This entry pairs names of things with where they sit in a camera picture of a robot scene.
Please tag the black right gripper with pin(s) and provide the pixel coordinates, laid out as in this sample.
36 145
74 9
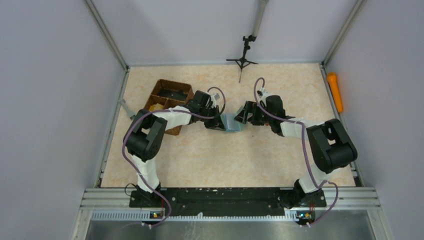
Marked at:
250 112

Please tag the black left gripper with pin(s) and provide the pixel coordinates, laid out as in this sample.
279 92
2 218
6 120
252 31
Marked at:
214 117

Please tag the green leather card holder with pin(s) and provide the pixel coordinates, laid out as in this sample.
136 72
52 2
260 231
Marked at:
230 124

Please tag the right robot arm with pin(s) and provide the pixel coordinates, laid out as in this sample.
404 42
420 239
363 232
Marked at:
330 145

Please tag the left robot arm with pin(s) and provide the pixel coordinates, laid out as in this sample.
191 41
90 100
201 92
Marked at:
145 135

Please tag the black mini tripod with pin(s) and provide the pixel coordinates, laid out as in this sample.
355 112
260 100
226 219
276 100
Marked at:
243 62

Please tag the brown woven divided basket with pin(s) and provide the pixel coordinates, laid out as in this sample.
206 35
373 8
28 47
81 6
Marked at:
170 94

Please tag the yellow item in basket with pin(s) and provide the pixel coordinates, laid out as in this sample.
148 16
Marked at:
156 107

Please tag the grey small tool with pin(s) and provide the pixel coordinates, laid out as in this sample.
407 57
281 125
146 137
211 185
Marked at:
130 113

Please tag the grey pole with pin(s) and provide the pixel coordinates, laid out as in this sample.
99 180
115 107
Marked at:
262 4

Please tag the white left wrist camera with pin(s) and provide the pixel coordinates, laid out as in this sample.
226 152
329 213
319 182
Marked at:
215 96

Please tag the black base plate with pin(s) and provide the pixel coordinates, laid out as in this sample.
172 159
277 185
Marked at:
227 202

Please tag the orange cylindrical handle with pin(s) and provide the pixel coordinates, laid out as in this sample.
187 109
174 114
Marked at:
332 81

